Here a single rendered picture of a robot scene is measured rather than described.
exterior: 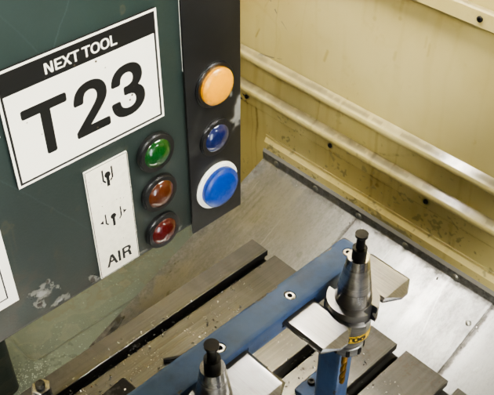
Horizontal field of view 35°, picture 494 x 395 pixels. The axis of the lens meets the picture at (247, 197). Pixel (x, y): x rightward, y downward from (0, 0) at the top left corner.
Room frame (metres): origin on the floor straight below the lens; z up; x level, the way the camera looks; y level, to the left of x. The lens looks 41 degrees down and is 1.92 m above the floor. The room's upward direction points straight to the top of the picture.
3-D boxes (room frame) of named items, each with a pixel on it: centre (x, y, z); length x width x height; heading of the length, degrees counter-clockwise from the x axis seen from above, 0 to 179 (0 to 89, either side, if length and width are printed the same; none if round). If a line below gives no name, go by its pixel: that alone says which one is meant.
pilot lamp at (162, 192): (0.37, 0.05, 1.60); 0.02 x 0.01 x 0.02; 134
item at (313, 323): (0.58, -0.09, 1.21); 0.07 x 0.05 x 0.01; 44
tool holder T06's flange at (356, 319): (0.62, -0.13, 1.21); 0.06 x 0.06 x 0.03
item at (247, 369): (0.51, -0.01, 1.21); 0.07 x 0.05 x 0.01; 44
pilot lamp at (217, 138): (0.41, 0.02, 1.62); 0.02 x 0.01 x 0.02; 134
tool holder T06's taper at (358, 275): (0.62, -0.13, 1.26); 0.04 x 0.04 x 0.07
